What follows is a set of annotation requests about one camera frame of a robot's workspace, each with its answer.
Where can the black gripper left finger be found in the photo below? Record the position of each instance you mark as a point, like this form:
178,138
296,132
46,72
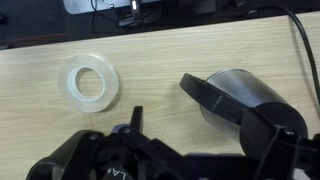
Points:
138,118

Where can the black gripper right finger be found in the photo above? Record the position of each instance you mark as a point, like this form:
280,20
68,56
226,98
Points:
213,98

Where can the silver tumbler with black lid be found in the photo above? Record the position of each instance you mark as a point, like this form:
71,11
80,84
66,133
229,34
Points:
246,86

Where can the clear tape roll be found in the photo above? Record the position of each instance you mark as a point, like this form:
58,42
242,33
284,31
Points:
110,83

